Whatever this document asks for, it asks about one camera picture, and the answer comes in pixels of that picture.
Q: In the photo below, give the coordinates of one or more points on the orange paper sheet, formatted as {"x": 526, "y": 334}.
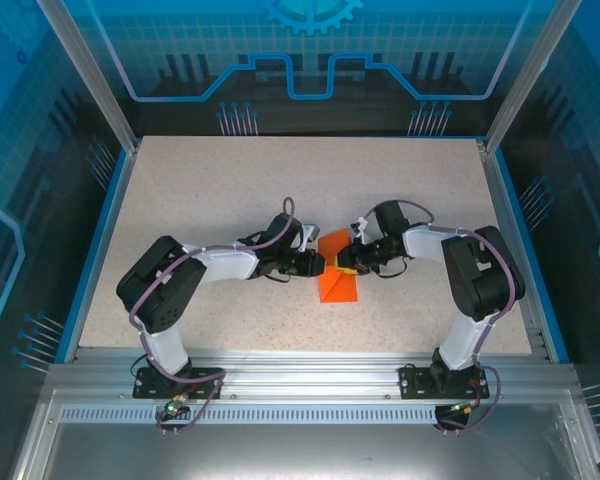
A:
{"x": 337, "y": 292}

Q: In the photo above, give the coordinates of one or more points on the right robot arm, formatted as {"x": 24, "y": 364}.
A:
{"x": 425, "y": 245}

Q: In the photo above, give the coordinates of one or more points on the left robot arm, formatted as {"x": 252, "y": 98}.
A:
{"x": 230, "y": 262}

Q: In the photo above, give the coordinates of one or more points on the sheet metal tray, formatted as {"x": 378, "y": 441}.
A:
{"x": 305, "y": 450}

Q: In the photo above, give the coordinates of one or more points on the blue table edge strip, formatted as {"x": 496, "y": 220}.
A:
{"x": 100, "y": 250}
{"x": 516, "y": 210}

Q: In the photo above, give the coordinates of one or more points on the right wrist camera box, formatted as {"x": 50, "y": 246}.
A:
{"x": 358, "y": 227}

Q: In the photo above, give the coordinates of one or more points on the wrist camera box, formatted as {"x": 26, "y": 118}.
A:
{"x": 358, "y": 227}
{"x": 311, "y": 236}

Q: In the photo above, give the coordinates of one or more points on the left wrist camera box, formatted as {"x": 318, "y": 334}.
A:
{"x": 311, "y": 236}

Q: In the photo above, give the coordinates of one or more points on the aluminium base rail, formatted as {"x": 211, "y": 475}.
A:
{"x": 305, "y": 372}

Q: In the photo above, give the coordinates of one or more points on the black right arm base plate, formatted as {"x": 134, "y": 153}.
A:
{"x": 412, "y": 382}

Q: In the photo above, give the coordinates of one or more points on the aluminium side rail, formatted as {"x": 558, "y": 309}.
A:
{"x": 501, "y": 200}

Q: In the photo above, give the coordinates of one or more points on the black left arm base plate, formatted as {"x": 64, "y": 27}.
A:
{"x": 145, "y": 385}

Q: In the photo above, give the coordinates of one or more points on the aluminium frame post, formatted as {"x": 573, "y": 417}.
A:
{"x": 520, "y": 75}
{"x": 95, "y": 75}

